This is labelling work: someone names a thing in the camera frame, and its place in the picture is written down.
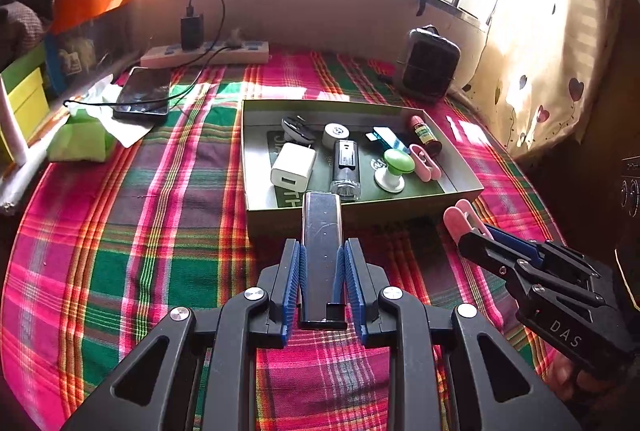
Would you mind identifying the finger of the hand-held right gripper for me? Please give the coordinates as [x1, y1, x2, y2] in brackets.
[457, 231, 616, 312]
[482, 223, 608, 297]

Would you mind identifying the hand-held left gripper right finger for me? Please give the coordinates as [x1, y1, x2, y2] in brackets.
[342, 238, 583, 431]

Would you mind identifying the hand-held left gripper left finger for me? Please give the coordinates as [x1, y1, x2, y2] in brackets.
[60, 238, 303, 431]

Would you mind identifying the pink plastic clip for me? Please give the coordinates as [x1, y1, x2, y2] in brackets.
[443, 200, 493, 244]
[409, 143, 443, 182]

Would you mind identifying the silver black trimmer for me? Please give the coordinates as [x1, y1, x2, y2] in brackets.
[299, 191, 348, 331]

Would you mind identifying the white charger adapter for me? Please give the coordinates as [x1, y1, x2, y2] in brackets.
[270, 142, 317, 190]

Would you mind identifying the green topped white knob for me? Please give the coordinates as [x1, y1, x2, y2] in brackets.
[374, 148, 417, 194]

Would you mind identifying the black flashlight with clear tip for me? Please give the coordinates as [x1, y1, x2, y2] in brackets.
[328, 138, 362, 204]

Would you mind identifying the small brown medicine bottle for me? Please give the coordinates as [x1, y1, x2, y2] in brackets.
[409, 113, 443, 156]

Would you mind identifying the blue usb device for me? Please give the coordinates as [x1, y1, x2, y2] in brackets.
[366, 126, 411, 154]

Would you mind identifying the white round cap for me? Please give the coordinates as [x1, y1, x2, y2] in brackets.
[321, 122, 357, 150]

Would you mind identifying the black round gadget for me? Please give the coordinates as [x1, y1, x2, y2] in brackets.
[281, 116, 316, 146]

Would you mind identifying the person's right hand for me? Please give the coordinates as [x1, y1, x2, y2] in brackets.
[552, 353, 608, 404]

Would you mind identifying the plaid blanket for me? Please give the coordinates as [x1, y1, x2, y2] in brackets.
[2, 48, 571, 431]

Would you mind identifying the small dark grille heater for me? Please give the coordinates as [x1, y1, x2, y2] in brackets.
[397, 26, 462, 102]

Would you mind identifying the cream curtain with hearts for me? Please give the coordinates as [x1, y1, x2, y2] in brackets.
[460, 0, 621, 156]

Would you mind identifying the white tissue paper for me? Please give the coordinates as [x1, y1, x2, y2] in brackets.
[67, 76, 156, 149]

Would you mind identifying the white power strip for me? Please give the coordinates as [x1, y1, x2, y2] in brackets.
[140, 38, 271, 69]

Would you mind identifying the black smartphone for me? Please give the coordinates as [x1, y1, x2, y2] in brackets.
[112, 66, 172, 120]

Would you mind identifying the black plugged charger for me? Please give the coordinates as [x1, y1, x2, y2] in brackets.
[180, 13, 205, 52]

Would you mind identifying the clear plastic storage box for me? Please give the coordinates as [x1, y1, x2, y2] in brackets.
[50, 18, 133, 92]

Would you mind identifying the white tube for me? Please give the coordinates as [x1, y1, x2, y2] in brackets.
[0, 76, 28, 164]

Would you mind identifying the yellow green cardboard box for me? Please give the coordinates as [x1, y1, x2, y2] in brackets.
[0, 43, 51, 162]

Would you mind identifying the blue box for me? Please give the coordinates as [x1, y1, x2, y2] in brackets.
[44, 33, 63, 94]

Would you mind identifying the orange plastic box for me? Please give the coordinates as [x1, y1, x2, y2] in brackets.
[50, 0, 133, 36]

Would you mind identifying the brown checkered cloth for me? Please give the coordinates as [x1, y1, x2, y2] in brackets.
[0, 1, 46, 62]

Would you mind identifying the black charging cable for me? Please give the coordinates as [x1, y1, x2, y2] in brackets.
[62, 0, 246, 109]

